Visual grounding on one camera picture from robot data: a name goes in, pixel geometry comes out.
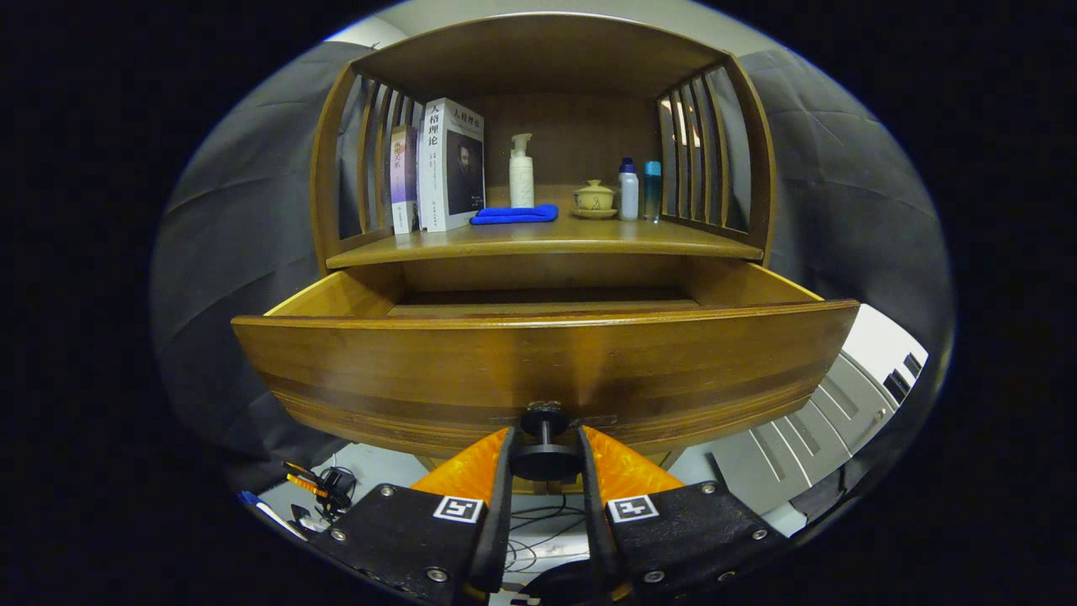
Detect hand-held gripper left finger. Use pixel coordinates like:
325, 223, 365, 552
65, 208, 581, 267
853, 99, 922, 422
307, 427, 516, 606

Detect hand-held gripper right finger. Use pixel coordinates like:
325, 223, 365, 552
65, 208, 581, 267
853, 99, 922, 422
577, 425, 783, 606

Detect black drawer knob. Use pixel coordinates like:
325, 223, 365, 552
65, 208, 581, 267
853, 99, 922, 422
509, 402, 584, 482

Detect wooden drawer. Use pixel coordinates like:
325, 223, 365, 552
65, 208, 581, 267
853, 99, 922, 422
231, 257, 861, 460

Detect white grey cabinet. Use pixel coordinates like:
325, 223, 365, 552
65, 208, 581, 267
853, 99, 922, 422
711, 303, 931, 540

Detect wooden countertop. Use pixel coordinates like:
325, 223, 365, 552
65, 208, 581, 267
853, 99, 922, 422
326, 185, 765, 270

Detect wooden cabinet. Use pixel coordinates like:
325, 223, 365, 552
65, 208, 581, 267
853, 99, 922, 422
310, 12, 777, 497

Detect orange black device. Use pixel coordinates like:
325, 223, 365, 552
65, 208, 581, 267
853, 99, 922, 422
282, 460, 358, 514

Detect blue folded cloth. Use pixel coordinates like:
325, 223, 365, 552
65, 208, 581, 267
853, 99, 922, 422
470, 204, 560, 226

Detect beige lidded teacup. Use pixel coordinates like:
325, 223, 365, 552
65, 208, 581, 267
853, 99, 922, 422
571, 178, 618, 221

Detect white bottle blue cap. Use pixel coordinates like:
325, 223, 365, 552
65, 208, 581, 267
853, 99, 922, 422
618, 157, 640, 221

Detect white pump bottle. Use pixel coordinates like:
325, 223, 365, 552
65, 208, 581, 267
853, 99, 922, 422
508, 133, 536, 209

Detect white portrait book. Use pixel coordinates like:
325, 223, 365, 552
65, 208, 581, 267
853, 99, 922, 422
418, 98, 486, 233

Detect purple book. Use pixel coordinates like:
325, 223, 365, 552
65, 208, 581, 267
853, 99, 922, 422
390, 125, 422, 235

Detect black floor cables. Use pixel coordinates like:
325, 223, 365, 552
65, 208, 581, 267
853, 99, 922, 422
505, 492, 590, 573

